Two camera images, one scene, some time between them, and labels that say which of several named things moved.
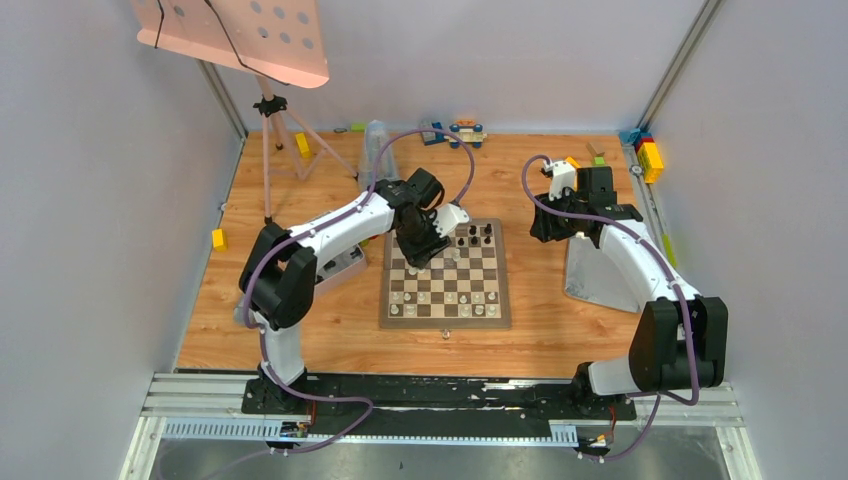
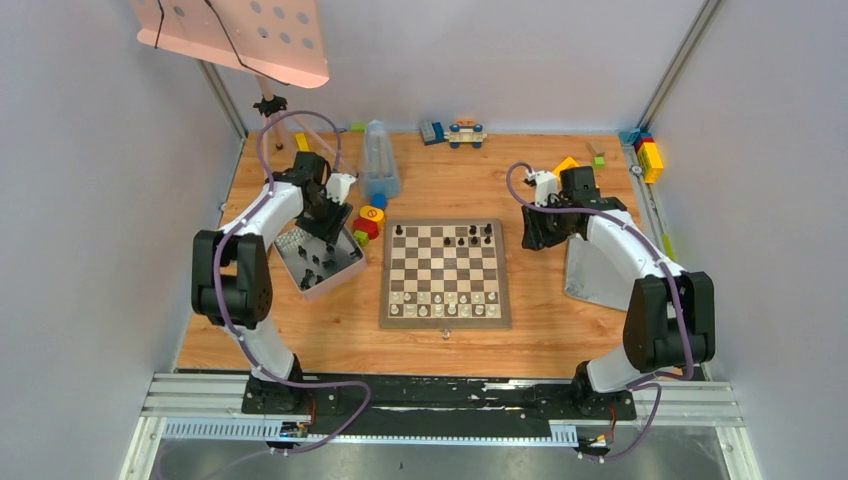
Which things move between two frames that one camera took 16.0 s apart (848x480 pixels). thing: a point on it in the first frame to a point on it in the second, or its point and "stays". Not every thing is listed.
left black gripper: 422,244 to 325,221
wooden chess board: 465,285 stays
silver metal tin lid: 593,275 stays
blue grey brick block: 432,137 stays
